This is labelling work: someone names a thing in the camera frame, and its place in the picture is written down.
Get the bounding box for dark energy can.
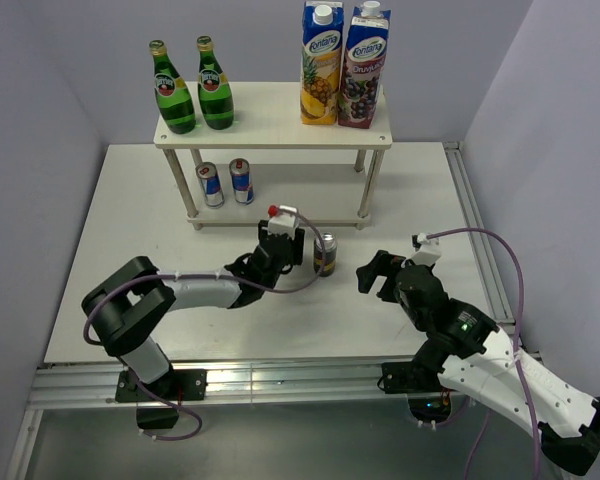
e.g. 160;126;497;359
313;232;338;277

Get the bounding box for Red Bull can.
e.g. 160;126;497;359
195;162;224;208
229;158;254;205

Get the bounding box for green perrier bottle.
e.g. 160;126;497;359
196;36;234;130
149;40;196;134

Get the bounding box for green Perrier bottle front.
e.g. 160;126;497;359
149;40;196;134

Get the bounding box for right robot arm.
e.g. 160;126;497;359
356;250;600;476

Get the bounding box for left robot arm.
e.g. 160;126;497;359
81;220;305;399

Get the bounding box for white two-tier shelf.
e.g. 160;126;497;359
154;82;393;229

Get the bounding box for grape juice carton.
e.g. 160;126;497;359
337;1;391;129

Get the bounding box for pineapple juice carton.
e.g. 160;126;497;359
300;1;344;125

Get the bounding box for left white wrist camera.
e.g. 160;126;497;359
267;205;299;239

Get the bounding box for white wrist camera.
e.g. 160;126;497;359
410;233;442;268
267;205;299;239

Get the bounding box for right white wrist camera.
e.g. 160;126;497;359
410;233;442;268

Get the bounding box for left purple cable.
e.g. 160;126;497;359
82;212;327;346

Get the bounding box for aluminium side rail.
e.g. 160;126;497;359
443;142;515;335

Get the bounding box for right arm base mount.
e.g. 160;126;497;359
376;361;452;425

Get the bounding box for aluminium front rail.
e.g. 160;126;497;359
26;357;390;410

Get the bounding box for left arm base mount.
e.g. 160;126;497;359
114;368;207;442

